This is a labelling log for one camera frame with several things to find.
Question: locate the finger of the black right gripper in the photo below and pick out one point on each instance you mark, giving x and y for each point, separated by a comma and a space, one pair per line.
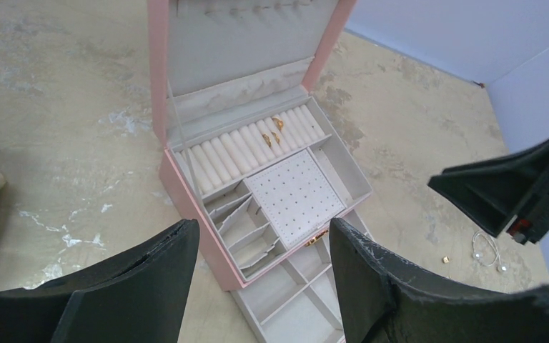
488, 192

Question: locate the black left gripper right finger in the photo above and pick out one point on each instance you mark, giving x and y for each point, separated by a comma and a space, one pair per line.
386, 298

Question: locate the pink jewelry box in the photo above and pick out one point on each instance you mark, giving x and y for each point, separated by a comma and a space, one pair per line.
248, 151

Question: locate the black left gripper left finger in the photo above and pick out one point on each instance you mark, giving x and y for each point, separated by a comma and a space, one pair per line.
138, 295

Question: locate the silver pearl bangle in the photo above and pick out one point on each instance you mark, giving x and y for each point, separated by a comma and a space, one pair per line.
485, 251

